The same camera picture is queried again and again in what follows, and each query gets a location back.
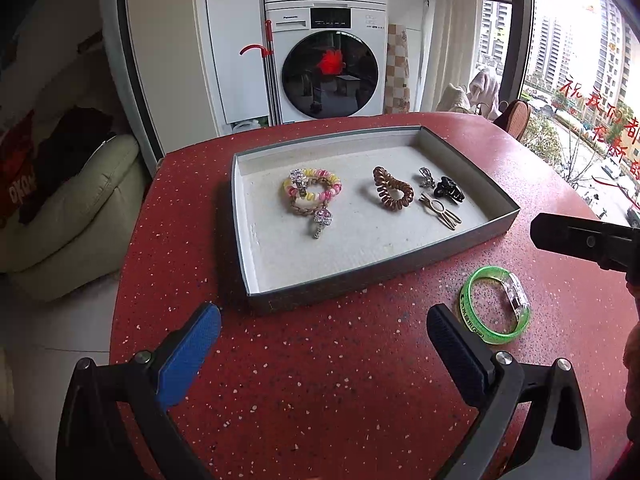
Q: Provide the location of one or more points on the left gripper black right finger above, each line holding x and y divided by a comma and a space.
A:
554, 440

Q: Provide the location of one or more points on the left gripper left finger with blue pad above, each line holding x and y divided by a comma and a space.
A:
93, 441

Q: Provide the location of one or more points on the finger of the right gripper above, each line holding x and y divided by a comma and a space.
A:
611, 246

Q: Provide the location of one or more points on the green translucent bangle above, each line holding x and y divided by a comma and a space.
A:
516, 295

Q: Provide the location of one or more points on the beige looped hair clip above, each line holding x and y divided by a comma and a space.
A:
442, 213

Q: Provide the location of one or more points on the small crystal hair clip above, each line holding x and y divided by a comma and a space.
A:
426, 178

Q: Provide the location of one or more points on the silver metal hair barrette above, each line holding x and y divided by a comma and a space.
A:
322, 219

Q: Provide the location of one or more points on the grey jewelry tray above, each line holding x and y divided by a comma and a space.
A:
285, 262

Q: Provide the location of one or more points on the right human hand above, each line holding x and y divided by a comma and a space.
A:
631, 360

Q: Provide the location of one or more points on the wooden chair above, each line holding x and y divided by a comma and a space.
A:
514, 119

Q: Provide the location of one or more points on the cream leather sofa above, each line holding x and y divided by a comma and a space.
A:
82, 231

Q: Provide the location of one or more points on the black claw hair clip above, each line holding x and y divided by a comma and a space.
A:
447, 188

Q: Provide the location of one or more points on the checkered cloth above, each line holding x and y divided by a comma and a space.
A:
397, 91

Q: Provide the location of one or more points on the red black cushion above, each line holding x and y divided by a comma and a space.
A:
17, 167

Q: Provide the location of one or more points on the white curtain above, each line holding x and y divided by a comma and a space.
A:
451, 35

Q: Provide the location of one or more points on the white washing machine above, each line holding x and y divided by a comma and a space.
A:
329, 57

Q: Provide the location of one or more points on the red handled mop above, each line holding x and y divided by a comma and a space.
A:
266, 52

